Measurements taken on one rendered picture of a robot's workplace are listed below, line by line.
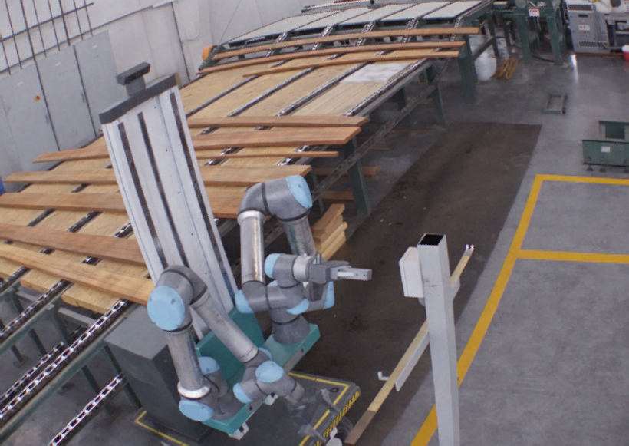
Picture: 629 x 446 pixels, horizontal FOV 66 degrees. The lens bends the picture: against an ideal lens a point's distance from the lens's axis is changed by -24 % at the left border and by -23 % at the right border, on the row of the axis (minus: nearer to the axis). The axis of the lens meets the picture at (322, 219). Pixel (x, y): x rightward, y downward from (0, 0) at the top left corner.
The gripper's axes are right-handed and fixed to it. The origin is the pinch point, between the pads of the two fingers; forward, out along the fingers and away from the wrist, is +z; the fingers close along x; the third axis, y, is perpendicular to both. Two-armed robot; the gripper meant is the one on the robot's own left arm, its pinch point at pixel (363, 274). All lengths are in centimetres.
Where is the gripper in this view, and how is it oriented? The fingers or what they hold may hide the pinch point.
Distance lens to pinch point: 171.5
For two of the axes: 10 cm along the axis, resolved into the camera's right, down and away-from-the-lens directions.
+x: 5.2, -0.3, 8.5
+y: 0.2, -10.0, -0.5
